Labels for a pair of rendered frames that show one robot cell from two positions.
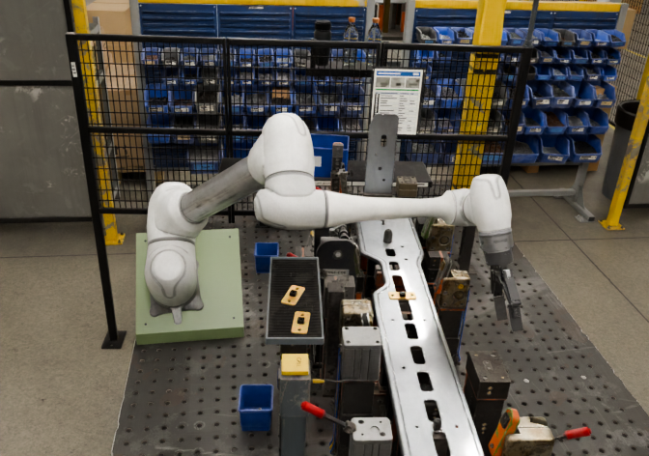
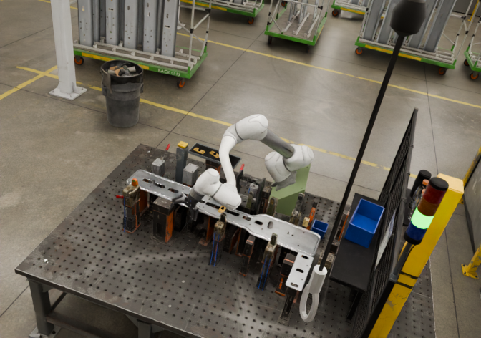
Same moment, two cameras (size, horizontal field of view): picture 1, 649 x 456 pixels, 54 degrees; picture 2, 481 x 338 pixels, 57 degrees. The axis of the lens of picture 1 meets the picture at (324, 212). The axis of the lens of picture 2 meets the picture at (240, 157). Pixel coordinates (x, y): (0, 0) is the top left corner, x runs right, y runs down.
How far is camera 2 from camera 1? 3.52 m
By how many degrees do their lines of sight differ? 90
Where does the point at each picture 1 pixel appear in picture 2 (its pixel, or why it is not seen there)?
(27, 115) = not seen: outside the picture
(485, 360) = (166, 202)
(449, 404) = (159, 190)
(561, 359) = (185, 306)
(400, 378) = (178, 186)
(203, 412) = not seen: hidden behind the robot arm
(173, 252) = (273, 154)
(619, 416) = (140, 298)
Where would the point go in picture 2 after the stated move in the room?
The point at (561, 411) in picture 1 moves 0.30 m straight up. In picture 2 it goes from (159, 280) to (160, 246)
